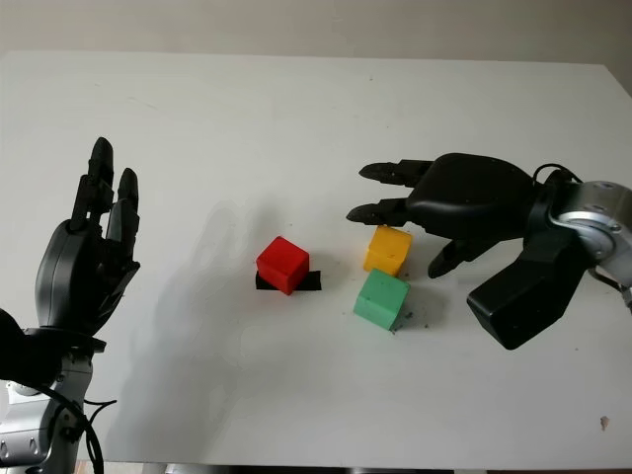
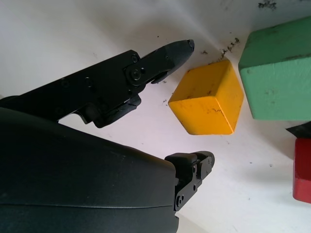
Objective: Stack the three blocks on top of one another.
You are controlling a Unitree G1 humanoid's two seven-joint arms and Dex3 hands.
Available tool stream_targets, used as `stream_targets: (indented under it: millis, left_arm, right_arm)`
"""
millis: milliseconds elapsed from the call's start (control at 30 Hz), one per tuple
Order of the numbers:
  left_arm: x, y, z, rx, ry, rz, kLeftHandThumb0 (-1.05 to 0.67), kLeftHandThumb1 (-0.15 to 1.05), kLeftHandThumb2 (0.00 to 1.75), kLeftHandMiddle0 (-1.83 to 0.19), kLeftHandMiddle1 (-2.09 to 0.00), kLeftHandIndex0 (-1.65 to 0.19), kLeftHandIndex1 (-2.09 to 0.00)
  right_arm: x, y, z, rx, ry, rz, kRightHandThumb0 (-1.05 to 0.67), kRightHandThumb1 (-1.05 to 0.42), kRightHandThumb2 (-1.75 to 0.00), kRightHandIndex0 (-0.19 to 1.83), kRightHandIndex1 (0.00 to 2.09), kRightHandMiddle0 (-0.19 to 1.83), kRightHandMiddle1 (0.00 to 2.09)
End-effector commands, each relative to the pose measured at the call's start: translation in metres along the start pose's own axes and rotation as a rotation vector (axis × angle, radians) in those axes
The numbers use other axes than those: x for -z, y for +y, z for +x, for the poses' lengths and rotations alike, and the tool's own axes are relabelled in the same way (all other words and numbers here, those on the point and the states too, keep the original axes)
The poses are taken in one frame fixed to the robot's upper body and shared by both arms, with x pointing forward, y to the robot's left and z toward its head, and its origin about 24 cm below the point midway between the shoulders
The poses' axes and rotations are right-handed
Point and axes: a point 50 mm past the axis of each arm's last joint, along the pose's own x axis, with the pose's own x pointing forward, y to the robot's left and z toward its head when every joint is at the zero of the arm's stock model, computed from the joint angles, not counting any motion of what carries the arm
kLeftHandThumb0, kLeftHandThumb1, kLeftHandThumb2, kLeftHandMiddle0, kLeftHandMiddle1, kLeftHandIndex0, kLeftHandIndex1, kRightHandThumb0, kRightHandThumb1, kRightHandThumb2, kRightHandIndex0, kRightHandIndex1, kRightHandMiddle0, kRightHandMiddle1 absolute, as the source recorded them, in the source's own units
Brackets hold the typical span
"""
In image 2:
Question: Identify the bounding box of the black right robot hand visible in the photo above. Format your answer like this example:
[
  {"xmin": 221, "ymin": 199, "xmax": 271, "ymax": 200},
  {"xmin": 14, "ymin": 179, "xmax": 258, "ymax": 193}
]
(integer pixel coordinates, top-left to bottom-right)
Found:
[{"xmin": 0, "ymin": 39, "xmax": 216, "ymax": 233}]

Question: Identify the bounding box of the yellow wooden block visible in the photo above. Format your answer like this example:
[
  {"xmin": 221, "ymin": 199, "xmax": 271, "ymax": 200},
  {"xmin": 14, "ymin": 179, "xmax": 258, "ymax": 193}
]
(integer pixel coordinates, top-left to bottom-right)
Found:
[{"xmin": 168, "ymin": 59, "xmax": 244, "ymax": 136}]

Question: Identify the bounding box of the green wooden block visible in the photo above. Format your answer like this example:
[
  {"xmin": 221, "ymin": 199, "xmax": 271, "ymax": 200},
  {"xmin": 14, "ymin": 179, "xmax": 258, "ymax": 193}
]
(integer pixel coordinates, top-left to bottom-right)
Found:
[{"xmin": 238, "ymin": 15, "xmax": 311, "ymax": 121}]

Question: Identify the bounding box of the red wooden block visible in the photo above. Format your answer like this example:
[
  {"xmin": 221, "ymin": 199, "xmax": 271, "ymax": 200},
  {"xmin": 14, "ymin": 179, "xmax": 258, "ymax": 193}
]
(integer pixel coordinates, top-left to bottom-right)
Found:
[{"xmin": 292, "ymin": 137, "xmax": 311, "ymax": 203}]

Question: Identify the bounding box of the black tape square marker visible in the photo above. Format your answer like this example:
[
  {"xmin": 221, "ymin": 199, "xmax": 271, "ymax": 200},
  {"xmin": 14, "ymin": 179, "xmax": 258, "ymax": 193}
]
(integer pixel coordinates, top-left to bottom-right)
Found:
[{"xmin": 285, "ymin": 122, "xmax": 311, "ymax": 139}]

